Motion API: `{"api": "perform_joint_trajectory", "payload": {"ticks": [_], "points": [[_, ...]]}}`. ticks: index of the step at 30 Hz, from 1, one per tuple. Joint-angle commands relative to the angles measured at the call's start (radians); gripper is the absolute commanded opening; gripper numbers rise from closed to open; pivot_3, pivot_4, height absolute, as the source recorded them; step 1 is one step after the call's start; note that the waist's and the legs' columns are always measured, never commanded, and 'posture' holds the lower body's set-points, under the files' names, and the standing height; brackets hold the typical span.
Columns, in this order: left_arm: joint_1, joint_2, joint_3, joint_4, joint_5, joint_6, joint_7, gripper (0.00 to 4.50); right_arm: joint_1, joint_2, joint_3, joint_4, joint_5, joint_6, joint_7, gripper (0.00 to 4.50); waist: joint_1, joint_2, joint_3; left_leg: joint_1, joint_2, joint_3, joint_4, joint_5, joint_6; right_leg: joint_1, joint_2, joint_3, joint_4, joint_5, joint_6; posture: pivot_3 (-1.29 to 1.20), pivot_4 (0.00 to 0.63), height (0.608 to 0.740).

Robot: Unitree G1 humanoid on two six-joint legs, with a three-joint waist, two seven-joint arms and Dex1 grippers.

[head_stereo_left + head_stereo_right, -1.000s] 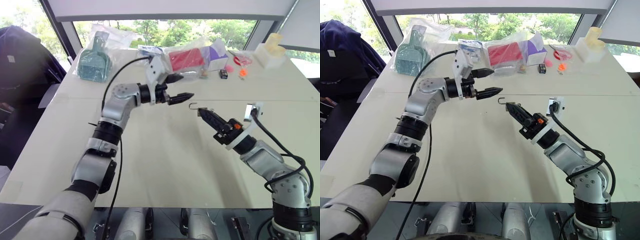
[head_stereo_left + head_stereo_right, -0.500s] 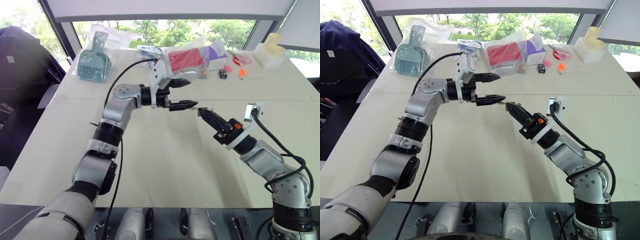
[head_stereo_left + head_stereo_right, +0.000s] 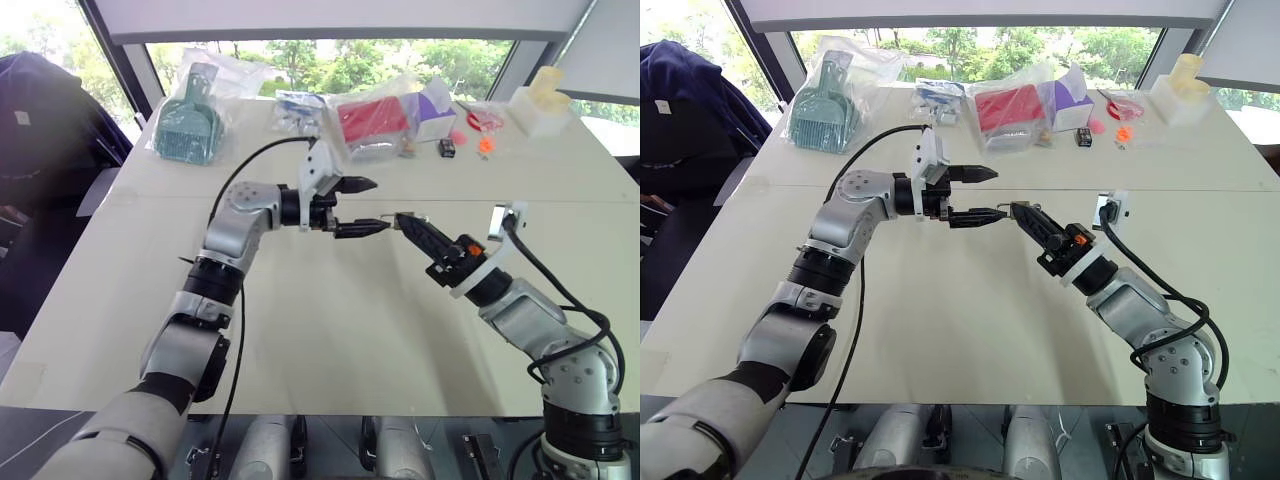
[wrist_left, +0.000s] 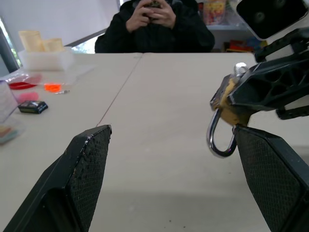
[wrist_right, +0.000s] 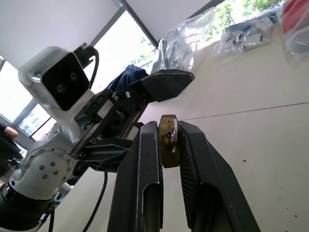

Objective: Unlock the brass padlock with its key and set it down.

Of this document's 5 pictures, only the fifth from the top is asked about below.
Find dark window frame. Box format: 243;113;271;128
119;0;159;48

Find clear plastic bag red contents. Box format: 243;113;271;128
276;0;309;65

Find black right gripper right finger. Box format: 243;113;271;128
177;120;262;232

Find person in dark clothes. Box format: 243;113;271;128
0;122;28;180

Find silver key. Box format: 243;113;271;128
168;118;181;154

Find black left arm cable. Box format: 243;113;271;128
81;170;109;232

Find clear plastic bag green contents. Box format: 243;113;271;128
151;6;219;76

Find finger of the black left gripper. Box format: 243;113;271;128
69;136;134;173
128;69;196;104

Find brass padlock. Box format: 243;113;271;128
158;115;181;169

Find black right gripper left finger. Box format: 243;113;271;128
107;121;165;232

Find clear plastic bag grey contents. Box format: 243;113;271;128
211;13;281;57

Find dark blue cloth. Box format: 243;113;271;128
107;64;148;94

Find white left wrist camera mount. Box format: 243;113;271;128
18;46;98;146

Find black camera plug cable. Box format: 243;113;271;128
72;43;100;89

